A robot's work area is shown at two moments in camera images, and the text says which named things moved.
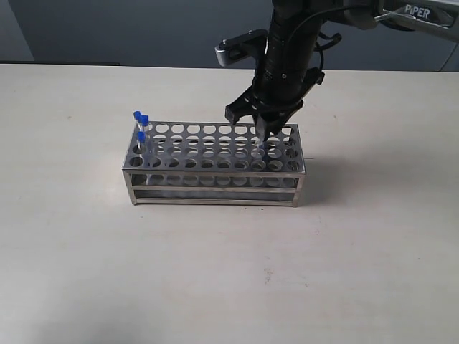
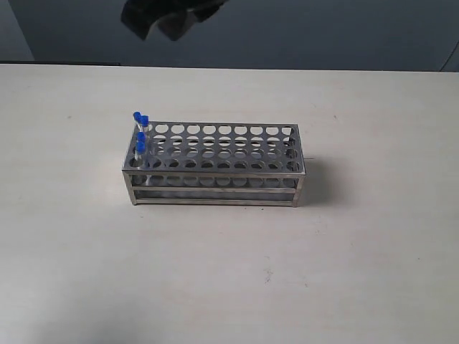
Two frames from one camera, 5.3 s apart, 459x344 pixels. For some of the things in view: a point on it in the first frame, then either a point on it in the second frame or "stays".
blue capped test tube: (141, 139) stays
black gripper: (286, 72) to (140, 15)
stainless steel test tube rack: (212, 163) stays
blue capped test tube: (257, 152) to (140, 160)
